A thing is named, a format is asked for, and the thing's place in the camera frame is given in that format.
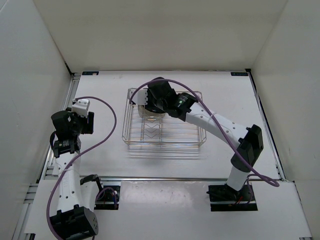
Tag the metal rail bar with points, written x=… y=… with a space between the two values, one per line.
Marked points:
x=122 y=178

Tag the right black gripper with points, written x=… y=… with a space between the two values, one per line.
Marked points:
x=149 y=96

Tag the chrome wire dish rack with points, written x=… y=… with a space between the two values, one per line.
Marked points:
x=169 y=133

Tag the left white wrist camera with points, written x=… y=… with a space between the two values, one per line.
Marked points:
x=81 y=107

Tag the clear plate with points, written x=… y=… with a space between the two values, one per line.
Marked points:
x=141 y=112

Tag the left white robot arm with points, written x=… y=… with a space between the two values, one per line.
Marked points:
x=74 y=218

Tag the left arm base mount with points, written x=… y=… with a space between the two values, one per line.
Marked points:
x=110 y=198

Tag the black round plate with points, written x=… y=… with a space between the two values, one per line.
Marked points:
x=154 y=112

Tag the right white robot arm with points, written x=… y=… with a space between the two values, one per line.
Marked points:
x=247 y=141

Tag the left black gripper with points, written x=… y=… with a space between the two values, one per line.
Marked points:
x=88 y=127

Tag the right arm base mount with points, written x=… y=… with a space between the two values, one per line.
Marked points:
x=225 y=199

